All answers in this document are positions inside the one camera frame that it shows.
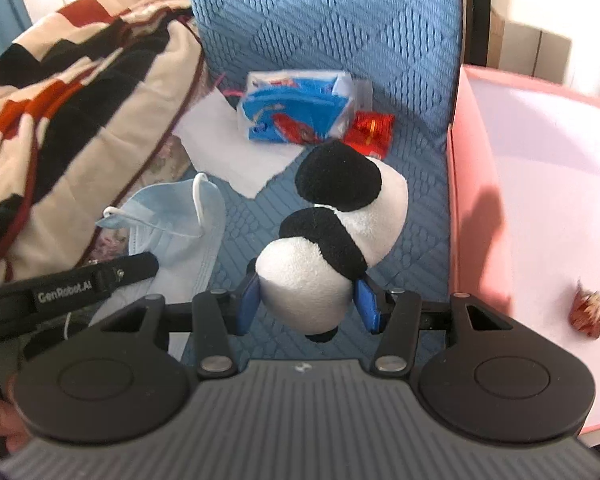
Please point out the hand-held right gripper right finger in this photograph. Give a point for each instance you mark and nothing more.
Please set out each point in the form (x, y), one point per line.
(367, 305)

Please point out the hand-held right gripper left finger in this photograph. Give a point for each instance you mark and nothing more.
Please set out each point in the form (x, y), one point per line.
(250, 305)

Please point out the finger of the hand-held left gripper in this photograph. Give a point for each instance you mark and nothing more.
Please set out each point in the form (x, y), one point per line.
(134, 266)

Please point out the light blue face mask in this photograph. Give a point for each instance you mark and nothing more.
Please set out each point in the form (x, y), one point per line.
(179, 260)

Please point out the panda plush toy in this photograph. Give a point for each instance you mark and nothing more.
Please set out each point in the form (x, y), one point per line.
(300, 280)

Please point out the pink cardboard box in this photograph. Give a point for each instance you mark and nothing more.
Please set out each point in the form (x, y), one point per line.
(475, 185)

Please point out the red snack packet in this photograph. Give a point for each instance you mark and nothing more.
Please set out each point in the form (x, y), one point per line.
(370, 130)

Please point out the blue tissue pack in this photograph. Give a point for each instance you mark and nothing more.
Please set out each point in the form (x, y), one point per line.
(290, 105)

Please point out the small candy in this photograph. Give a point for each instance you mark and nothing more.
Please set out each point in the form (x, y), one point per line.
(587, 312)

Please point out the white tissue paper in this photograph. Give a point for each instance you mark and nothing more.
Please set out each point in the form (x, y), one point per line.
(219, 145)

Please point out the red black white striped blanket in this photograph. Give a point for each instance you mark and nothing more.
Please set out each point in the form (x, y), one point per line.
(54, 110)

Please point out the blue textured mat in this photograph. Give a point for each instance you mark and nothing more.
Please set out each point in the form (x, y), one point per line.
(330, 20)

